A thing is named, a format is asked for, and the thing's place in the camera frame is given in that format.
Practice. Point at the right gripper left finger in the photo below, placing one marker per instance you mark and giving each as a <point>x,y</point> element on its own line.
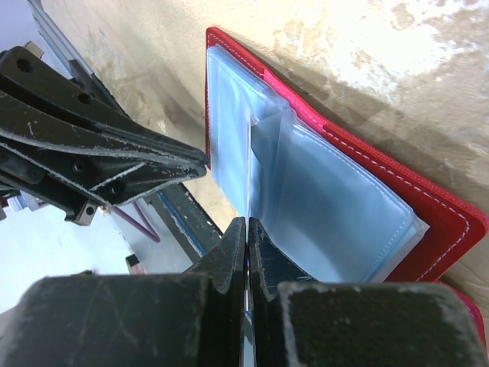
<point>189,319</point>

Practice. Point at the red leather card holder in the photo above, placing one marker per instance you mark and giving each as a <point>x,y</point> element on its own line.
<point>339,208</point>

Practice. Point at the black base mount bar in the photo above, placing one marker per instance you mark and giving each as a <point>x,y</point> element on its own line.
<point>166,232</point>

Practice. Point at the aluminium frame rail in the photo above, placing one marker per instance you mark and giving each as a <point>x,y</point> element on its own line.
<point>64,51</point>

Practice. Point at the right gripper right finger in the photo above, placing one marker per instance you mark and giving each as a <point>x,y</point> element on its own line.
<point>299,321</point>

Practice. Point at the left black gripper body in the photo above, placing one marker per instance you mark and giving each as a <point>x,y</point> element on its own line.
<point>78,209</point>

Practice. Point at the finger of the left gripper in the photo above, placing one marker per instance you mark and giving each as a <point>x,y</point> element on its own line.
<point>43,109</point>
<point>109,173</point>

